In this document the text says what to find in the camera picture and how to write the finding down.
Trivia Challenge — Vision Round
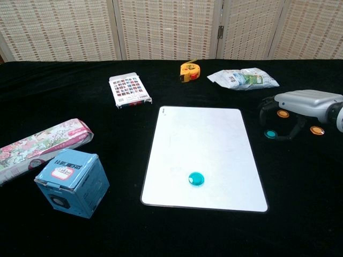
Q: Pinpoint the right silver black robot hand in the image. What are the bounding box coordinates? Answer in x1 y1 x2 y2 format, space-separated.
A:
258 89 343 142

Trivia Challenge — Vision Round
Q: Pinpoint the white rectangular board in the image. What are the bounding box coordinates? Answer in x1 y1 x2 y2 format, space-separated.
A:
140 105 270 214

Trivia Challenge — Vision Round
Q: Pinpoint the white green snack bag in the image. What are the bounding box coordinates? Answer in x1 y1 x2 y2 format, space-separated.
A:
206 67 280 91

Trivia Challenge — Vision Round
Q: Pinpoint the yellow tape measure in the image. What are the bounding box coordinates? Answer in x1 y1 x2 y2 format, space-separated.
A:
178 59 202 83

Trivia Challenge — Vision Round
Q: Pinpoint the woven bamboo folding screen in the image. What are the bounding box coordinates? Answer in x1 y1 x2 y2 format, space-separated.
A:
0 0 343 63

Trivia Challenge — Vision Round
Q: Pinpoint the white box with stamp pictures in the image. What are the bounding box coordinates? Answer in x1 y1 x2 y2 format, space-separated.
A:
108 72 153 109

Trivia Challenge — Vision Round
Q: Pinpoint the blue cube speaker box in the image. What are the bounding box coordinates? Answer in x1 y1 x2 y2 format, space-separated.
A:
34 148 110 220

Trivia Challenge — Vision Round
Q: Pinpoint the black velvet tablecloth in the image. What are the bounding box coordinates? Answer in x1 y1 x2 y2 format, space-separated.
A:
0 58 343 257

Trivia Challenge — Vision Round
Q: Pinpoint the long floral pink box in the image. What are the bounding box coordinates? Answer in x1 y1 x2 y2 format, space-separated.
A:
0 118 95 187

